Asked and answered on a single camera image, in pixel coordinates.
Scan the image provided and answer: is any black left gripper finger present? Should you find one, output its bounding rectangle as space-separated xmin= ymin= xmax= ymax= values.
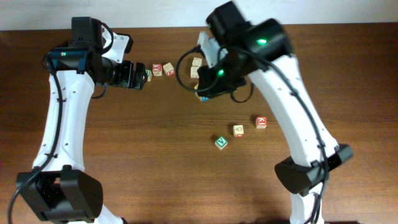
xmin=134 ymin=62 xmax=146 ymax=75
xmin=130 ymin=74 xmax=147 ymax=90

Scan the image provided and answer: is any wooden block number 8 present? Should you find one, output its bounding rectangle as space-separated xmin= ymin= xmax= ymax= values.
xmin=199 ymin=96 xmax=209 ymax=102

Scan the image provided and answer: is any red E wooden block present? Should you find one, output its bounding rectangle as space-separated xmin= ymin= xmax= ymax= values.
xmin=256 ymin=116 xmax=268 ymax=129

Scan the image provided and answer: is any ice cream picture wooden block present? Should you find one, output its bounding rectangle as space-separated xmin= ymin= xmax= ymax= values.
xmin=233 ymin=125 xmax=244 ymax=138

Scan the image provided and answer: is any green V wooden block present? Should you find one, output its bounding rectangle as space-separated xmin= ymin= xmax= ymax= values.
xmin=215 ymin=136 xmax=228 ymax=150

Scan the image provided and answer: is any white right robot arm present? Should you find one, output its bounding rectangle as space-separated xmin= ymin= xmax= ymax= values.
xmin=197 ymin=19 xmax=353 ymax=223

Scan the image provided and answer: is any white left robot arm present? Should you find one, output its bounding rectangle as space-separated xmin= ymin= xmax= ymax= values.
xmin=15 ymin=27 xmax=147 ymax=223

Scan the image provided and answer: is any green B wooden block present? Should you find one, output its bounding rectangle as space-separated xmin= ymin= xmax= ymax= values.
xmin=146 ymin=70 xmax=152 ymax=82

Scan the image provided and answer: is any red Y wooden block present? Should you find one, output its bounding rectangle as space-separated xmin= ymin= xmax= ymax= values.
xmin=152 ymin=63 xmax=163 ymax=77

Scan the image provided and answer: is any wooden block number 5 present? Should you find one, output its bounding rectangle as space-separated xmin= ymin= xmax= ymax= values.
xmin=162 ymin=63 xmax=175 ymax=77

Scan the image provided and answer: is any red A wooden block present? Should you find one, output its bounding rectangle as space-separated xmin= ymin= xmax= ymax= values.
xmin=192 ymin=57 xmax=203 ymax=67

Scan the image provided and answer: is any wooden block number 2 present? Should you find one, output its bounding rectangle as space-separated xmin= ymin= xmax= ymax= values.
xmin=190 ymin=67 xmax=199 ymax=78

